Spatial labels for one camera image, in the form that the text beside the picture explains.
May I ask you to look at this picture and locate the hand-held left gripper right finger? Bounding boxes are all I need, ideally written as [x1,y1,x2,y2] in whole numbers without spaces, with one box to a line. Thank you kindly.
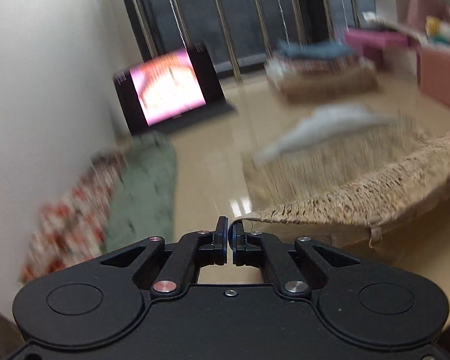
[230,220,361,297]

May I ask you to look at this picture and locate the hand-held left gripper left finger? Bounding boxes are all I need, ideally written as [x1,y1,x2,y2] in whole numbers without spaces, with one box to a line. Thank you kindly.
[99,215,229,296]

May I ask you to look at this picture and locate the beige floral crinkled garment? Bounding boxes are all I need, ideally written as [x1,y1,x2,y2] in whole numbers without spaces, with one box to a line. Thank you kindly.
[237,103,450,264]

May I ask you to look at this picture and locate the green patterned cloth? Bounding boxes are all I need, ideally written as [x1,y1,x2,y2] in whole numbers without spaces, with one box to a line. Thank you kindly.
[104,132,179,254]

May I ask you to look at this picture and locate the black tablet stand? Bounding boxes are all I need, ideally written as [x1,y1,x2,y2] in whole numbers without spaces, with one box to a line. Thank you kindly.
[129,97,238,136]

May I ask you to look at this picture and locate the red floral garment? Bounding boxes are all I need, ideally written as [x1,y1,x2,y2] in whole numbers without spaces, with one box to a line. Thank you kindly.
[20,153,129,283]

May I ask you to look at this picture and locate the black tablet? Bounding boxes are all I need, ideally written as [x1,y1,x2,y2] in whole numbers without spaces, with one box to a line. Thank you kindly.
[112,41,226,136]

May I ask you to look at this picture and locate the pinkish beige folded cloth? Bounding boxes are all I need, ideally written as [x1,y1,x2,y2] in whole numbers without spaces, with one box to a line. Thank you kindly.
[275,64,380,103]

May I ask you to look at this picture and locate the metal window railing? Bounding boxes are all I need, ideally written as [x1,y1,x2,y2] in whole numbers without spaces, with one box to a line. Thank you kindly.
[124,0,379,84]

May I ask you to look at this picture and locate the dark floral folded garment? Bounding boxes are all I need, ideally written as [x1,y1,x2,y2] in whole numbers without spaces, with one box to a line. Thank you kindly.
[269,54,361,75]

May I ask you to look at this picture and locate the window blinds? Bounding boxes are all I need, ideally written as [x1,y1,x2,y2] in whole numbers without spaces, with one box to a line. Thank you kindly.
[135,0,376,69]

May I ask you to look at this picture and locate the pink cube box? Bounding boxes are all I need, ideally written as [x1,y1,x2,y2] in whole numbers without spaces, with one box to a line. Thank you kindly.
[359,41,386,71]

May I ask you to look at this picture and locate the bright pink flat box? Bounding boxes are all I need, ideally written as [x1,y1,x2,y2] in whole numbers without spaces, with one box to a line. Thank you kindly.
[344,28,418,48]

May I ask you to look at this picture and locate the salmon pink storage box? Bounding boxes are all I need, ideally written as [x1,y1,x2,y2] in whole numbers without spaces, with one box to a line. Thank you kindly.
[418,44,450,116]

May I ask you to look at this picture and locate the white and yellow plush toy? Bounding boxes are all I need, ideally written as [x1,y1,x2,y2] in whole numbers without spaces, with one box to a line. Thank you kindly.
[423,16,450,44]

